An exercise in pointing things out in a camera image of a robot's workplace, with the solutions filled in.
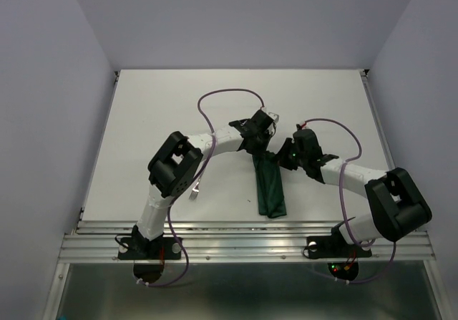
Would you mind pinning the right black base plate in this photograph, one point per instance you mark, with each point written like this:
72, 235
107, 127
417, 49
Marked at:
321, 247

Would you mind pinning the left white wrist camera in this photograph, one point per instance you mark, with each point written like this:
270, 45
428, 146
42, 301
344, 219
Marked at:
272, 115

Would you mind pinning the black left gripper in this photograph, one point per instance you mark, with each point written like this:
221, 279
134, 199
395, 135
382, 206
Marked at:
267, 137

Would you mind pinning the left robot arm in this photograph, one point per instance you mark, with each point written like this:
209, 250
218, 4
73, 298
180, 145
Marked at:
175, 165

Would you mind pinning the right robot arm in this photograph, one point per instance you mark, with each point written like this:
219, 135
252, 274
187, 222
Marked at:
396, 205

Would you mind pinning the aluminium frame rail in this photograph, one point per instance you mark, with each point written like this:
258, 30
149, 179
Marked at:
229, 258

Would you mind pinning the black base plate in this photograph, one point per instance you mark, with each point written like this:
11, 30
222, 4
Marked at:
132, 249
321, 247

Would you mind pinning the dark green cloth napkin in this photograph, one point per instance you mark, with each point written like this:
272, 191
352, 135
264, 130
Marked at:
271, 201

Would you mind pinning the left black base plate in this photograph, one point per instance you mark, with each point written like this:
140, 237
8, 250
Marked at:
132, 249

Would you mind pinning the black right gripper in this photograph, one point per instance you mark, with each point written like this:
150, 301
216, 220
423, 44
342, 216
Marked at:
282, 157

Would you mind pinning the silver fork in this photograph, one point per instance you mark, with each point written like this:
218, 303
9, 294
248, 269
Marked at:
195, 190

